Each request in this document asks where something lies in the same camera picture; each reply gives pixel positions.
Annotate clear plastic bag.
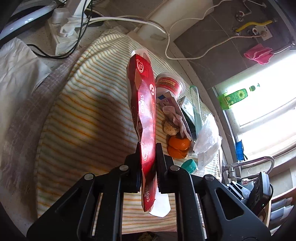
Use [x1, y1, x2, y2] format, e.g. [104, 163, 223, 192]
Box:
[193, 113, 222, 170]

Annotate orange mandarin peel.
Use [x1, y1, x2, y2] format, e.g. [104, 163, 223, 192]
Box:
[167, 136, 191, 159]

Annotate clear plastic toothbrush tube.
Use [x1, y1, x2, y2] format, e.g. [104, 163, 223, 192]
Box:
[190, 85, 203, 138]

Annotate white tissue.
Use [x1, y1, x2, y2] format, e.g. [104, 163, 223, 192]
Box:
[163, 106, 192, 141]

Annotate green white milk carton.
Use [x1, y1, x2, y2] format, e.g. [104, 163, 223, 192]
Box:
[178, 96, 197, 141]

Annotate red white yogurt cup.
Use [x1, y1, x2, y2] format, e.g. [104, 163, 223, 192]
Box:
[156, 72, 186, 100]

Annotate red snack wrapper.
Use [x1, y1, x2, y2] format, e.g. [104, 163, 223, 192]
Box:
[126, 49, 171, 218]

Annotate blue toothpaste tube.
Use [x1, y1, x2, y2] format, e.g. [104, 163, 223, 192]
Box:
[156, 91, 181, 111]

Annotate chrome sink faucet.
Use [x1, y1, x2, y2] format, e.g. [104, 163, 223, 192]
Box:
[221, 156, 275, 181]

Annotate blue sponge brush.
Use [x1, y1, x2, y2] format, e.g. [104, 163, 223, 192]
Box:
[235, 141, 245, 161]

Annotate teal bottle cap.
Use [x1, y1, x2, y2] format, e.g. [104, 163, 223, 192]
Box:
[181, 159, 198, 175]

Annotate striped cloth mat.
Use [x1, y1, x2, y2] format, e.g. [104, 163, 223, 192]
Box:
[34, 29, 223, 235]

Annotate walnut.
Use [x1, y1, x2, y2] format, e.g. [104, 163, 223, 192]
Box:
[163, 120, 180, 136]

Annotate pink checked towel underneath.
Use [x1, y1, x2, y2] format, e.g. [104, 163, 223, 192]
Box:
[1, 48, 84, 198]

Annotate green dish soap bottle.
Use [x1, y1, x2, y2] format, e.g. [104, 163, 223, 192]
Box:
[218, 83, 260, 110]

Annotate pink rag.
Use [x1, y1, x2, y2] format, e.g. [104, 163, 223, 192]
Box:
[244, 44, 274, 65]

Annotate white plastic sheet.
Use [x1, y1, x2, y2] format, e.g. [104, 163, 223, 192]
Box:
[1, 38, 51, 139]

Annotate white power strip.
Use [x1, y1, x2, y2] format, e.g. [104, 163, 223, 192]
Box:
[46, 4, 87, 56]

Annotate white cutting board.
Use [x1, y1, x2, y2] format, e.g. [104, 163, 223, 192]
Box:
[148, 0, 213, 40]

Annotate yellow gas hose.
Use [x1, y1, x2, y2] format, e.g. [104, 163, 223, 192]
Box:
[235, 19, 274, 33]

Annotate black cable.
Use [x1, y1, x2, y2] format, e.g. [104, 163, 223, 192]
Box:
[26, 0, 93, 60]

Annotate white cable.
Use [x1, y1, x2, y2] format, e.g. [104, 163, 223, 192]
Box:
[87, 0, 266, 61]

